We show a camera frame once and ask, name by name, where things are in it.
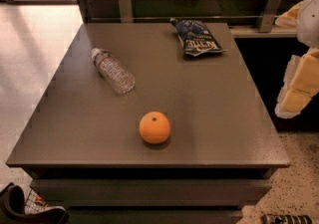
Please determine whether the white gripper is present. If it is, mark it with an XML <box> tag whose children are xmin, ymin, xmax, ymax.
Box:
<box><xmin>275</xmin><ymin>0</ymin><xmax>319</xmax><ymax>118</ymax></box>

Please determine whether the clear plastic water bottle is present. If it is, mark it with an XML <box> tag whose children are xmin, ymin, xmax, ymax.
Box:
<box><xmin>91</xmin><ymin>48</ymin><xmax>136</xmax><ymax>95</ymax></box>

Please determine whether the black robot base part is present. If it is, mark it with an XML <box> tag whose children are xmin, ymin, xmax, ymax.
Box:
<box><xmin>0</xmin><ymin>182</ymin><xmax>69</xmax><ymax>224</ymax></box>

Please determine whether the blue chip bag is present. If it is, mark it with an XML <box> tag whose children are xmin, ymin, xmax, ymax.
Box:
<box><xmin>170</xmin><ymin>18</ymin><xmax>223</xmax><ymax>57</ymax></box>

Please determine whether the orange fruit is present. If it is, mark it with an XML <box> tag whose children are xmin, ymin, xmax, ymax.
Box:
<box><xmin>139</xmin><ymin>112</ymin><xmax>170</xmax><ymax>144</ymax></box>

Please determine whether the grey drawer cabinet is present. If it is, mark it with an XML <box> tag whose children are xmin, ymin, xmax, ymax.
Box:
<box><xmin>7</xmin><ymin>24</ymin><xmax>289</xmax><ymax>224</ymax></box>

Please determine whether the wooden wall shelf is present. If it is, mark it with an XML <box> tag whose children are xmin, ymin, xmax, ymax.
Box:
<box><xmin>229</xmin><ymin>26</ymin><xmax>297</xmax><ymax>38</ymax></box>

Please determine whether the right metal bracket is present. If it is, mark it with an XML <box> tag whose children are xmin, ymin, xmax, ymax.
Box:
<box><xmin>256</xmin><ymin>0</ymin><xmax>282</xmax><ymax>32</ymax></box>

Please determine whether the metal bracket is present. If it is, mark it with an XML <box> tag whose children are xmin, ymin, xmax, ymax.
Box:
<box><xmin>118</xmin><ymin>0</ymin><xmax>134</xmax><ymax>23</ymax></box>
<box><xmin>256</xmin><ymin>0</ymin><xmax>282</xmax><ymax>32</ymax></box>

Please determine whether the left metal bracket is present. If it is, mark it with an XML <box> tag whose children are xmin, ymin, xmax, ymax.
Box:
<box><xmin>118</xmin><ymin>0</ymin><xmax>134</xmax><ymax>23</ymax></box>

